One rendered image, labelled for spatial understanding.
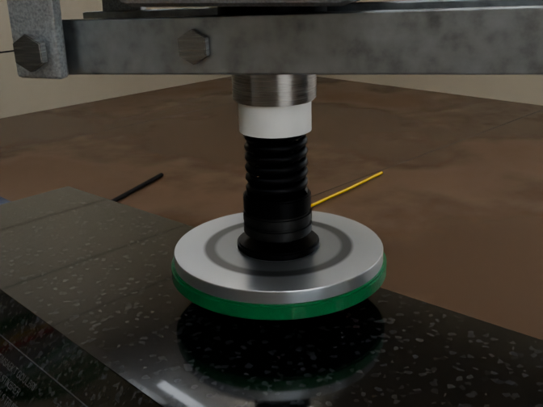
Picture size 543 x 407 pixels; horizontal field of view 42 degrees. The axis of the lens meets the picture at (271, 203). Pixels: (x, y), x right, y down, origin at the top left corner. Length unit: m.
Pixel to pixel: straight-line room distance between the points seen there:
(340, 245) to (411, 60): 0.23
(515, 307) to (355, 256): 1.85
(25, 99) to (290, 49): 5.35
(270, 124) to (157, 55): 0.12
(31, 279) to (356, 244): 0.37
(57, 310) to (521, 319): 1.89
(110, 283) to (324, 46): 0.37
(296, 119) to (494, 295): 1.98
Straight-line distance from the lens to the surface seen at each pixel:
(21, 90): 5.88
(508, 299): 2.57
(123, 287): 0.79
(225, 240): 0.73
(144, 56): 0.65
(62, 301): 0.77
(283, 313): 0.63
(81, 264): 0.86
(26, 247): 0.93
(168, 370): 0.63
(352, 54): 0.58
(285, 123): 0.64
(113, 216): 1.00
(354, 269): 0.66
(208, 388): 0.60
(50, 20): 0.67
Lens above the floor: 1.14
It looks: 20 degrees down
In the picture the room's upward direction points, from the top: 2 degrees counter-clockwise
